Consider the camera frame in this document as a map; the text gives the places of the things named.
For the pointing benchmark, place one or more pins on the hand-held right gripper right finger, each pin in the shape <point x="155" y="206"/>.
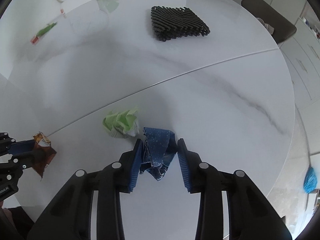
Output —
<point x="185" y="170"/>

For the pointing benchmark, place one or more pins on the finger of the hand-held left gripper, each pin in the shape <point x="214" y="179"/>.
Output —
<point x="22" y="146"/>
<point x="27" y="160"/>

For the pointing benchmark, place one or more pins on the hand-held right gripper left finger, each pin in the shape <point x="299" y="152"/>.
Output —
<point x="133" y="170"/>

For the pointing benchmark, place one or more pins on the brown wrapper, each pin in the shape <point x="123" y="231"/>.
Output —
<point x="48" y="155"/>

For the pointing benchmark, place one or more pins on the blue dotted wrapper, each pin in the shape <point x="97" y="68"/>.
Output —
<point x="157" y="145"/>

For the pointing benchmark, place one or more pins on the green crumpled wrapper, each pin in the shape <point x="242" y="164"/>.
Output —
<point x="120" y="121"/>

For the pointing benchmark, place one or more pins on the small green packet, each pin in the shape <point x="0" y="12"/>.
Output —
<point x="45" y="30"/>

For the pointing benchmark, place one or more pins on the blue plastic bag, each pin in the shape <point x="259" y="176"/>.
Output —
<point x="310" y="180"/>

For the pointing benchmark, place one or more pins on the black woven mat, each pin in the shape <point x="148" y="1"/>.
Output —
<point x="178" y="23"/>

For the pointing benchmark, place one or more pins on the white drawer cabinet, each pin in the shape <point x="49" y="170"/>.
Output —
<point x="303" y="67"/>

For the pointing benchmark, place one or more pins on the grey chair with cushion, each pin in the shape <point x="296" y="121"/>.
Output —
<point x="272" y="17"/>

